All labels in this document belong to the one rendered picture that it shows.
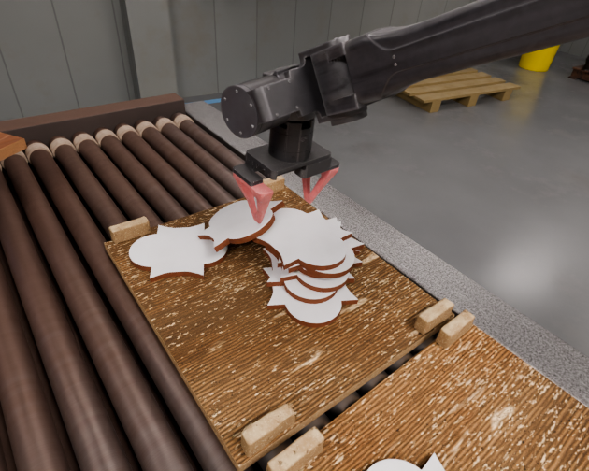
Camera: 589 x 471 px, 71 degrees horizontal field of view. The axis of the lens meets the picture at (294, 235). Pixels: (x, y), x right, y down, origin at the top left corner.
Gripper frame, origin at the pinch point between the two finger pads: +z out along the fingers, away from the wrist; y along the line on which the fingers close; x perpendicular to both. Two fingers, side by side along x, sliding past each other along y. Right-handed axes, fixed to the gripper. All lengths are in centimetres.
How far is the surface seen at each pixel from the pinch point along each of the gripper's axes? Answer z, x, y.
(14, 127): 9, -65, 24
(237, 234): 2.4, -0.7, 7.8
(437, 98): 93, -160, -314
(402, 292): 7.3, 18.3, -8.5
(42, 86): 93, -319, -26
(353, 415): 7.1, 27.3, 10.9
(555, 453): 6.3, 43.1, -3.0
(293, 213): 2.0, 0.0, -2.0
